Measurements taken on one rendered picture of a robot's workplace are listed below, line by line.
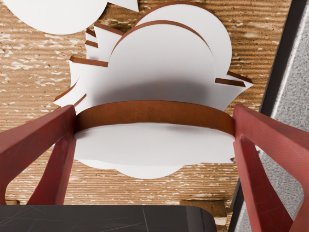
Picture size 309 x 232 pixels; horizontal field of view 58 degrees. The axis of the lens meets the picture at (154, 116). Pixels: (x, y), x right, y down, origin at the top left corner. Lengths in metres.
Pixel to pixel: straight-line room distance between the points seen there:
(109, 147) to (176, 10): 0.10
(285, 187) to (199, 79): 0.26
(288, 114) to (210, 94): 0.15
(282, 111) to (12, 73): 0.28
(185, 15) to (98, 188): 0.24
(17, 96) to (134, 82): 0.13
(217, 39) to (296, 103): 0.16
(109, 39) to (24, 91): 0.12
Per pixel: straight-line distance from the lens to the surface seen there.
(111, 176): 0.35
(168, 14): 0.20
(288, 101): 0.33
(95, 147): 0.15
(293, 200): 0.46
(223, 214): 0.38
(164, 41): 0.19
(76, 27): 0.23
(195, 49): 0.19
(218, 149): 0.16
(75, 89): 0.25
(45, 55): 0.27
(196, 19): 0.20
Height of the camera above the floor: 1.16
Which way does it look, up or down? 54 degrees down
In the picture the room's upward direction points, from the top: 179 degrees clockwise
